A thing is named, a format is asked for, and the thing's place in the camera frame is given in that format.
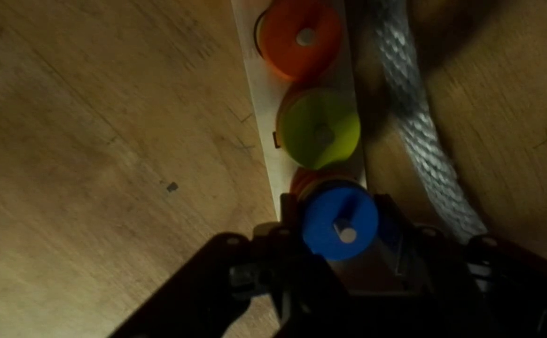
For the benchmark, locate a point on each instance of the orange-red round block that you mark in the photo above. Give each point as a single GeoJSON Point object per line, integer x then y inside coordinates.
{"type": "Point", "coordinates": [283, 43]}

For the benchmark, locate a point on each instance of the blue round block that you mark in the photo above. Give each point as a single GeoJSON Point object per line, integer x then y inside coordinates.
{"type": "Point", "coordinates": [321, 227]}

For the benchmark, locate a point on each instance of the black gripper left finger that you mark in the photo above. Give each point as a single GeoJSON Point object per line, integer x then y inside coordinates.
{"type": "Point", "coordinates": [289, 218]}

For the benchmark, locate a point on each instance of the yellow-green round block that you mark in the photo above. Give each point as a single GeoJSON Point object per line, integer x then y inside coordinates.
{"type": "Point", "coordinates": [312, 119]}

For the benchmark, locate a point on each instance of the yellow round block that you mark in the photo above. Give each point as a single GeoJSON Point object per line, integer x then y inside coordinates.
{"type": "Point", "coordinates": [310, 182]}

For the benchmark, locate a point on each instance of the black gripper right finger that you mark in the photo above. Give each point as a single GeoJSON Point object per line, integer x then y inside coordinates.
{"type": "Point", "coordinates": [392, 241]}

